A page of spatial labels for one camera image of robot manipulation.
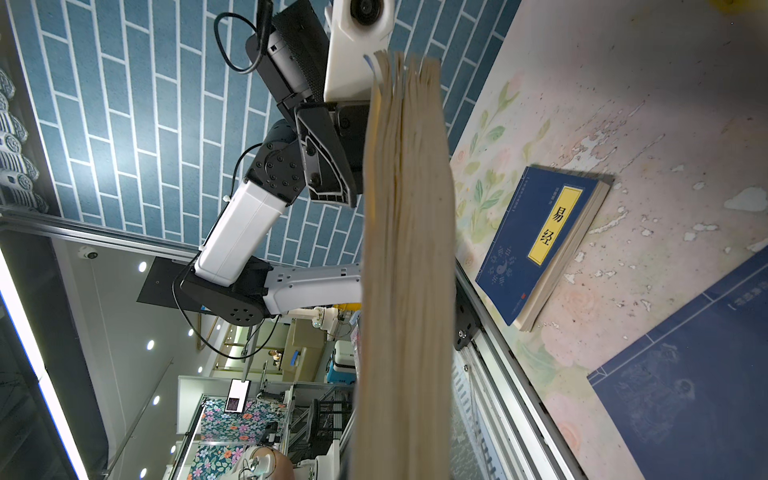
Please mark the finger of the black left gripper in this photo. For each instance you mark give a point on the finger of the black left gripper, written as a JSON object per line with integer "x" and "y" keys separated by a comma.
{"x": 332, "y": 140}

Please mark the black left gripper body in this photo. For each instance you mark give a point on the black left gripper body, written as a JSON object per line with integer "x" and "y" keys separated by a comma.
{"x": 293, "y": 63}

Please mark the blue book yellow label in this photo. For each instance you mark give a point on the blue book yellow label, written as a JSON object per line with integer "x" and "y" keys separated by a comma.
{"x": 547, "y": 219}
{"x": 404, "y": 395}
{"x": 689, "y": 398}

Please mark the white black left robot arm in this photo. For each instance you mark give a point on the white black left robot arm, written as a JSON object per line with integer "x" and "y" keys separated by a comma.
{"x": 225, "y": 277}

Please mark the ceiling linear light strip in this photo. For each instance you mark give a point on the ceiling linear light strip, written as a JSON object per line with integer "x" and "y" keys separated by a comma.
{"x": 41, "y": 380}

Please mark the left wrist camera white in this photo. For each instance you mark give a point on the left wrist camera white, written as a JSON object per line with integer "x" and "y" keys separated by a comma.
{"x": 357, "y": 30}

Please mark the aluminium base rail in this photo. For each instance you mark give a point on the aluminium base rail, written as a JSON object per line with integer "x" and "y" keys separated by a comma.
{"x": 506, "y": 426}

